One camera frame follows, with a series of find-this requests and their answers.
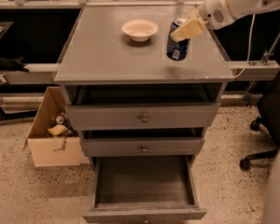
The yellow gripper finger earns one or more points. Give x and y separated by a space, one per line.
187 30
195 14

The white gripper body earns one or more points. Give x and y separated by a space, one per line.
212 12

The blue pepsi can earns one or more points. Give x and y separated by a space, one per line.
176 51

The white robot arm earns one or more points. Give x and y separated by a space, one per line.
271 211

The grey top drawer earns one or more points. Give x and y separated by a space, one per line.
132 117

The grey drawer cabinet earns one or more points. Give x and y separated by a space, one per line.
103 66

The grey middle drawer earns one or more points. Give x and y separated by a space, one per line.
141 146

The silver can in box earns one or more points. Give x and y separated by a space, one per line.
60 120

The grey open bottom drawer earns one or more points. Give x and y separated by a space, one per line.
144 189

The white paper bowl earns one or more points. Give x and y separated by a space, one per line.
139 30

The black office chair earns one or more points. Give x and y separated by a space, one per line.
269 117

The yellow sponge in box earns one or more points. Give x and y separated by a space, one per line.
57 130

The cardboard box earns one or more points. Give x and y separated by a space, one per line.
46 149

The black cloth on shelf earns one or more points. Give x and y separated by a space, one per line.
9 64

